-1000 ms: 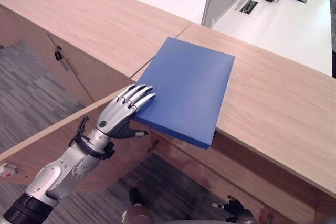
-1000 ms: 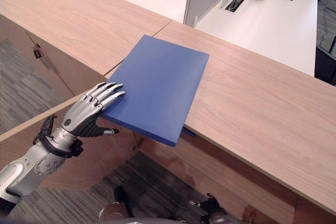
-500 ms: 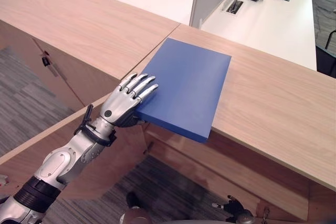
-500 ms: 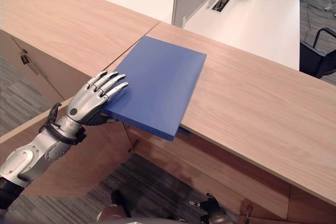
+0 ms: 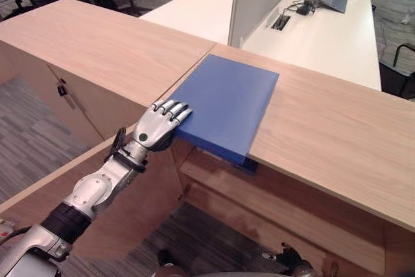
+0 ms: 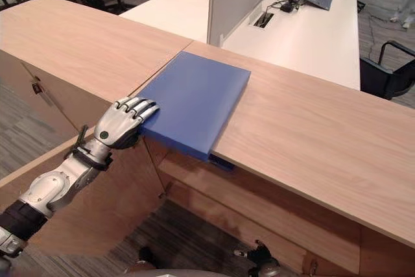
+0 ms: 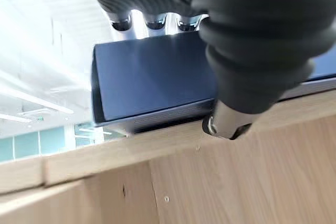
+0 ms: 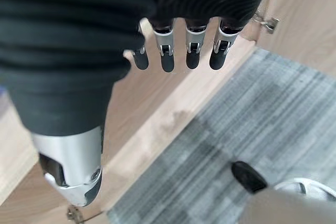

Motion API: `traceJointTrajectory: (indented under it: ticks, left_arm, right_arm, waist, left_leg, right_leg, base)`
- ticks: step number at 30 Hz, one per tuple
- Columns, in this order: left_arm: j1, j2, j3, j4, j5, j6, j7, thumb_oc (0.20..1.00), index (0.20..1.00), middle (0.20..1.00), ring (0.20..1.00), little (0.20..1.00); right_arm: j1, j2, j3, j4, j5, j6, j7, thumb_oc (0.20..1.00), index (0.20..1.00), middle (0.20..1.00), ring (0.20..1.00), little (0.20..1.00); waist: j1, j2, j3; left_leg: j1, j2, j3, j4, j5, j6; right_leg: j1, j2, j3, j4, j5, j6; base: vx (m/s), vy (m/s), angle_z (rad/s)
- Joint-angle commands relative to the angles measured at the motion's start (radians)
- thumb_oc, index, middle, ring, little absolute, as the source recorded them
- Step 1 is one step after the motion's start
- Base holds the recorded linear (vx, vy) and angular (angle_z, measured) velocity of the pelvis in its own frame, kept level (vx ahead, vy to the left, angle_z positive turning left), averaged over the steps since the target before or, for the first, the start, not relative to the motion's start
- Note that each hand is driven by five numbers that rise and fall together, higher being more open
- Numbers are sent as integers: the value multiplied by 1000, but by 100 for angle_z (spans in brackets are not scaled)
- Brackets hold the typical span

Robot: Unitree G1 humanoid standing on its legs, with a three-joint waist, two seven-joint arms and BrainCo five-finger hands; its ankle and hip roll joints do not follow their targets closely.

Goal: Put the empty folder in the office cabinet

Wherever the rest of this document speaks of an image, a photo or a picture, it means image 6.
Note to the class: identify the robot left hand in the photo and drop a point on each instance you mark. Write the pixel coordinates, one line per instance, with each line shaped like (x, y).
(111, 126)

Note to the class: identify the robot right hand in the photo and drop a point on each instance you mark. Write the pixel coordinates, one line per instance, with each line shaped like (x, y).
(267, 265)

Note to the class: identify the blue folder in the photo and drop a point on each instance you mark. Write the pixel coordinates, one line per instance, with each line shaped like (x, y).
(194, 102)

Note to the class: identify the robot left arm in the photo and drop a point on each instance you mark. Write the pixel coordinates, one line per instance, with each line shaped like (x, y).
(55, 186)

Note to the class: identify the open wooden cabinet door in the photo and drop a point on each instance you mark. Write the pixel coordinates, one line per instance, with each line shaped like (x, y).
(107, 209)

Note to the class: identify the cabinet key with tag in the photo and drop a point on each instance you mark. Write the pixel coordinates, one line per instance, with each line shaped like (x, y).
(36, 88)

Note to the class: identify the wooden office cabinet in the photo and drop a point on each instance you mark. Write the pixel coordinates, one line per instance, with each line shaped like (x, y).
(81, 40)
(308, 127)

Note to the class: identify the white office desk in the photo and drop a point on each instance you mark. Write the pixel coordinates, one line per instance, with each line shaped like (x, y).
(308, 40)

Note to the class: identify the black power adapter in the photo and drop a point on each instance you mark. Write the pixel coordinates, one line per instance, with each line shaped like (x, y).
(286, 7)

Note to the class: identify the person's foot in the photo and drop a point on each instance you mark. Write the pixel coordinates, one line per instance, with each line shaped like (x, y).
(403, 17)

